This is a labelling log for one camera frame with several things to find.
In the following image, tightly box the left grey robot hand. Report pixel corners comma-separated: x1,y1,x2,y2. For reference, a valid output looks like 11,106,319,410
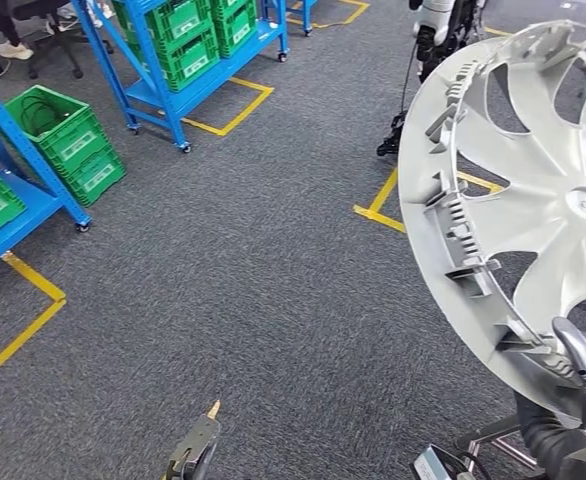
164,413,223,480

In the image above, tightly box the grey plastic wheel cover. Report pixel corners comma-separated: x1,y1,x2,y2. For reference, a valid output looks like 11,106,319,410
396,19,586,425

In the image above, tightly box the blue metal shelf rack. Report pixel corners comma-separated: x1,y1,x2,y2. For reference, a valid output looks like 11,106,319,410
261,0,320,38
0,69,93,281
70,0,290,155

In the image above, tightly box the black and white robot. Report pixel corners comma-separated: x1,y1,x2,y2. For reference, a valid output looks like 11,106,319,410
377,0,486,158

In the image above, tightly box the person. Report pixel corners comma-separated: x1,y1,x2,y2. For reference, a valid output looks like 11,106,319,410
0,0,35,62

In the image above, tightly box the chrome metal frame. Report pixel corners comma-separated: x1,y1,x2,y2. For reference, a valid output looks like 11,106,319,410
454,413,540,473

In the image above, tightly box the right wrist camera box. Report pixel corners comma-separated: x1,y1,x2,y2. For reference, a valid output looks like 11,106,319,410
411,445,469,480

